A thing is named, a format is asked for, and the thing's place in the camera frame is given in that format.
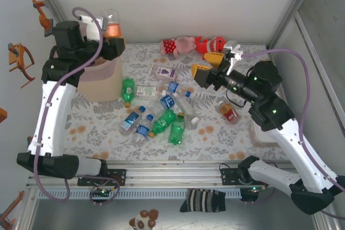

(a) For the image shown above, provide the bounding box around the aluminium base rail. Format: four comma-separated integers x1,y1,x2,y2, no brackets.
25,159,324,187

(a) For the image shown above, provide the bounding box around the orange label plastic bottle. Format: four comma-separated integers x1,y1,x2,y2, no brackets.
100,8,121,39

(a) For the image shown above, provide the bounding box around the floral patterned tablecloth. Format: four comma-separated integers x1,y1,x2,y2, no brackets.
52,43,304,162

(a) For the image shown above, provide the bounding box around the red label plastic bottle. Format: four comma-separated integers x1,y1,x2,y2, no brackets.
217,100,242,125

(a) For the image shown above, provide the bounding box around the dark blue label water bottle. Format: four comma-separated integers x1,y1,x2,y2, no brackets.
131,114,154,146

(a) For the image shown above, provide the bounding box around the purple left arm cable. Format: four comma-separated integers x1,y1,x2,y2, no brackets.
33,6,121,207

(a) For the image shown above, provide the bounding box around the purple label plastic bottle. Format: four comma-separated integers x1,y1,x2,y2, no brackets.
149,65,179,81

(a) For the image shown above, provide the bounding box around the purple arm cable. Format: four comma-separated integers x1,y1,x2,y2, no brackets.
33,6,121,207
240,48,345,219

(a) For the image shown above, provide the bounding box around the red shark plush toy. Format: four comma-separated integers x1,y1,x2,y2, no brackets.
194,36,230,61

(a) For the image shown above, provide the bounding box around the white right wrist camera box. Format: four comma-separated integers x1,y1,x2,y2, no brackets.
223,40,243,76

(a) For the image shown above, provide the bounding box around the black white striped sock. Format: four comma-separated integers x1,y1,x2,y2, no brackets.
179,188,227,214

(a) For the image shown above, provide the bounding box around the brown white dog plush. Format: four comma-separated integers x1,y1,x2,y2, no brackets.
128,208,160,230

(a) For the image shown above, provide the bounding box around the clear bottle white cap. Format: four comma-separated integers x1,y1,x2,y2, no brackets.
174,94,200,123

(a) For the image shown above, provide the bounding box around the pink pig plush toy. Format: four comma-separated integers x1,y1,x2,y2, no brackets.
161,35,197,59

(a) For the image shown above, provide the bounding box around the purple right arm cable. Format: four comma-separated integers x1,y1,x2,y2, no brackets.
240,48,345,219

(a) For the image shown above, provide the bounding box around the black controller board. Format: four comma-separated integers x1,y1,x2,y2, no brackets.
240,186,261,203
93,186,113,197

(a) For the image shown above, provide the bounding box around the orange robot arm model grey base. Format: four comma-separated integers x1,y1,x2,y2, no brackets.
32,0,54,38

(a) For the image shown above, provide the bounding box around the white green label square bottle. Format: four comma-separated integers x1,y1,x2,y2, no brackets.
134,85,165,99

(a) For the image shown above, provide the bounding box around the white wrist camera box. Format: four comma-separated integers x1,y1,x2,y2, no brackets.
223,40,243,76
77,14,109,40

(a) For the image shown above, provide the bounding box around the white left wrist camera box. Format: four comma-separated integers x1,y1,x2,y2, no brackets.
77,14,109,40

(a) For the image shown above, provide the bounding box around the white tissue box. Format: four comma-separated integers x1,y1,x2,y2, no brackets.
250,122,282,149

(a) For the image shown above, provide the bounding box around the light blue label water bottle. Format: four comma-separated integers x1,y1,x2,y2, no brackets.
119,105,147,137

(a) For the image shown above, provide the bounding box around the white slotted cable duct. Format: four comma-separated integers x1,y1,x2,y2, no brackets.
36,188,242,200

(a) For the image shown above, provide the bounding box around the orange claw wall model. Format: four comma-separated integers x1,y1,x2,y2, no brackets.
7,43,36,89

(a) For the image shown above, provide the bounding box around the blue label bottle white cap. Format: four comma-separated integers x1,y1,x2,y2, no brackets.
149,92,179,116

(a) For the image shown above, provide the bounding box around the green plastic bottle yellow cap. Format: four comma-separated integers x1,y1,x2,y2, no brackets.
168,113,187,144
149,109,177,138
121,78,135,108

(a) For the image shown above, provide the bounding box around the beige bin with pink liner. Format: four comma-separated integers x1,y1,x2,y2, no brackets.
77,57,123,103

